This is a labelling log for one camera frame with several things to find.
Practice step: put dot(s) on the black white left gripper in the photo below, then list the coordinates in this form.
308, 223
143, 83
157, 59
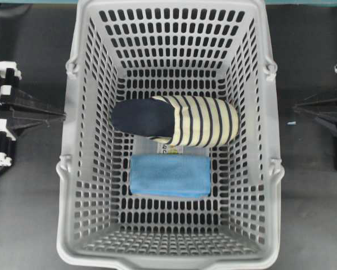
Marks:
10, 77

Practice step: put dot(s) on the grey plastic shopping basket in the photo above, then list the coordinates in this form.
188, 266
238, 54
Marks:
138, 49

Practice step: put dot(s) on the folded blue cloth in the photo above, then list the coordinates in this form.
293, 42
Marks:
186, 176

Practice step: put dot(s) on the navy cream striped slipper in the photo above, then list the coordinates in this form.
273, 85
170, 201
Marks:
191, 121

